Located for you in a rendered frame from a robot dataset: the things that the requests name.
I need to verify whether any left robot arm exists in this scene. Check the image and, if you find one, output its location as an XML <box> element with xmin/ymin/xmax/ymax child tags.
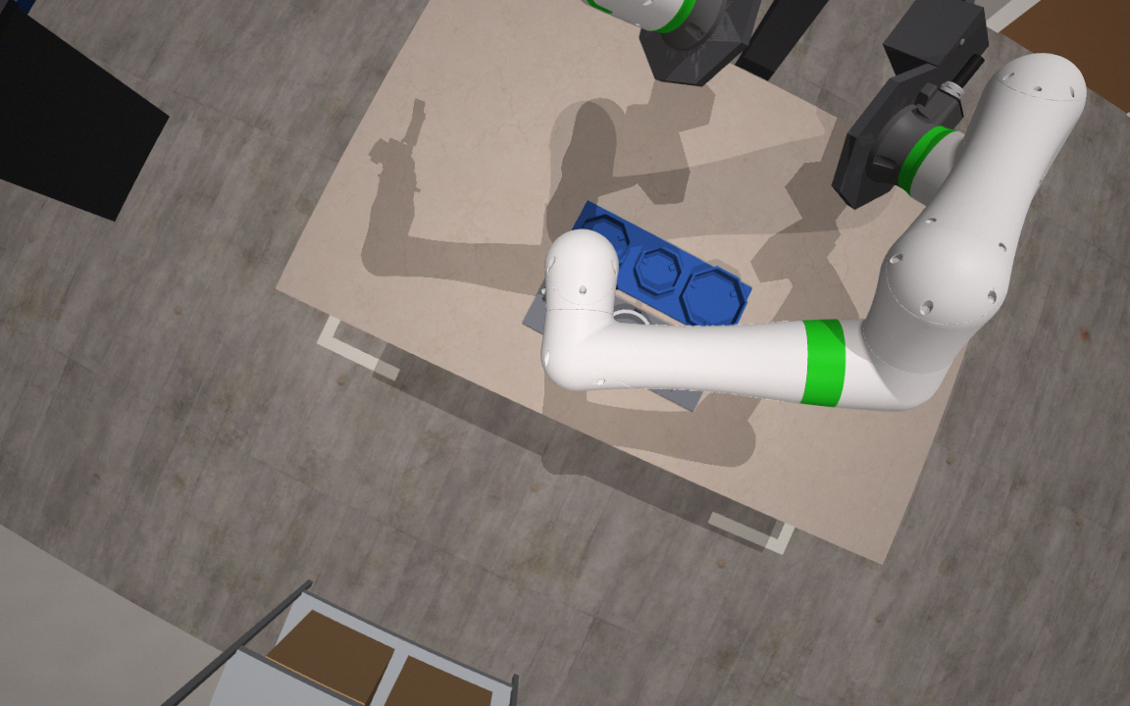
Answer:
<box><xmin>540</xmin><ymin>53</ymin><xmax>1087</xmax><ymax>412</ymax></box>

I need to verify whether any white ring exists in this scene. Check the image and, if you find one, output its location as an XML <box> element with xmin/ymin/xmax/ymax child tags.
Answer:
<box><xmin>612</xmin><ymin>310</ymin><xmax>649</xmax><ymax>325</ymax></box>

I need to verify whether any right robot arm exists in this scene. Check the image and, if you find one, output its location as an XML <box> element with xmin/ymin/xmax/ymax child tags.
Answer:
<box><xmin>581</xmin><ymin>0</ymin><xmax>727</xmax><ymax>51</ymax></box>

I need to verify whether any blue pallet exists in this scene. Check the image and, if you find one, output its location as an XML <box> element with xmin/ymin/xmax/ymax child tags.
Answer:
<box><xmin>572</xmin><ymin>200</ymin><xmax>751</xmax><ymax>326</ymax></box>

